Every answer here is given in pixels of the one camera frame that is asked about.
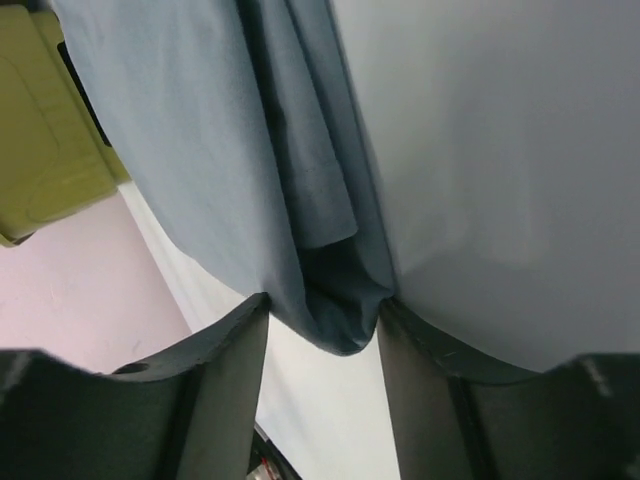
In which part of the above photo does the grey blue t shirt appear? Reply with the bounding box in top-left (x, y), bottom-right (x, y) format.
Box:
top-left (52, 1), bottom-right (394, 355)

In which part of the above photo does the olive green plastic bin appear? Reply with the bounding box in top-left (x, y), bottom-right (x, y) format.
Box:
top-left (1, 1), bottom-right (130, 247)

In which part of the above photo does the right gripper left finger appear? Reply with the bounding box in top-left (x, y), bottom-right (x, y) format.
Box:
top-left (1, 294), bottom-right (270, 479)

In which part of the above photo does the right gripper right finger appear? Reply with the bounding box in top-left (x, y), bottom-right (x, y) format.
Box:
top-left (377, 300), bottom-right (639, 479)

